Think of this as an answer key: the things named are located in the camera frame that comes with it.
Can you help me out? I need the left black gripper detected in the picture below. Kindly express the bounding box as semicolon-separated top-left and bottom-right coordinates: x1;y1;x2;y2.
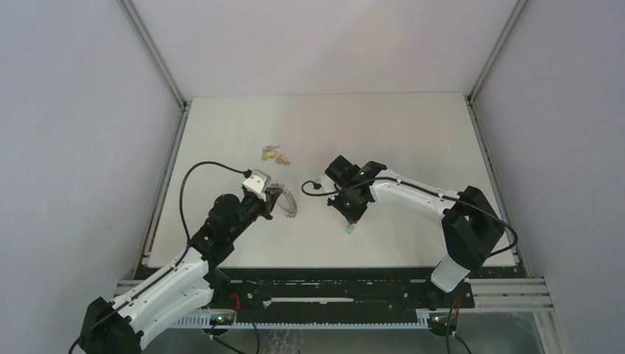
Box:
227;187;281;241

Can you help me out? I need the metal chain keyring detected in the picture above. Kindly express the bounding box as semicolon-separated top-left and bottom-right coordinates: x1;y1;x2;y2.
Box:
271;183;298;218

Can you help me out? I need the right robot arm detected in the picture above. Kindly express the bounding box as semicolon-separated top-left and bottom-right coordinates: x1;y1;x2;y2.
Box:
314;156;506;307

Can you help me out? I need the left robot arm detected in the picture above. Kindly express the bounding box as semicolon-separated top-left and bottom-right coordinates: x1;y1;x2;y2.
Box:
70;184;283;353

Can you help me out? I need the orange tagged key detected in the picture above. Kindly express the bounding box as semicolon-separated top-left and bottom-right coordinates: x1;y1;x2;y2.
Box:
274;154;290;166

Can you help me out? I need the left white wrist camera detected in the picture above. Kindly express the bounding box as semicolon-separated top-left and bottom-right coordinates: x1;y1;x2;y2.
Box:
242;170;271;201

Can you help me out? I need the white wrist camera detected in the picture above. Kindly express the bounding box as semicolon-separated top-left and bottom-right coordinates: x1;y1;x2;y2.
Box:
313;173;334;192
242;170;271;201

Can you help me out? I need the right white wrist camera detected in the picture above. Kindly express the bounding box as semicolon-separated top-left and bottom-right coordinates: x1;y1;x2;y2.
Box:
313;173;334;192

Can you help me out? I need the left black camera cable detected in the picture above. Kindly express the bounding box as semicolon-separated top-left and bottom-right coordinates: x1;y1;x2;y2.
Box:
68;161;252;354

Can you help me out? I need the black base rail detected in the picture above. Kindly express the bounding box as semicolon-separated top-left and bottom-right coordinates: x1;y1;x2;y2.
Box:
207;267;475;320

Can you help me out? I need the left aluminium frame post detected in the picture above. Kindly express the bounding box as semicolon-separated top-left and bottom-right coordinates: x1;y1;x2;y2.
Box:
117;0;188;278

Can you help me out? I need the aluminium frame post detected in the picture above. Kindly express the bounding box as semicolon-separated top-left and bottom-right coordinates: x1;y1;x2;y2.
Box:
464;0;531;274
117;0;188;278

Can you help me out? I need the white toothed cable strip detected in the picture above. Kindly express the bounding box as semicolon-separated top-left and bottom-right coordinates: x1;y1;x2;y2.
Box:
170;310;432;330

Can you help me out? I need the right aluminium frame post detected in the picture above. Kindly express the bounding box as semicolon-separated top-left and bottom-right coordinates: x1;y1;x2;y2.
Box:
464;0;531;274

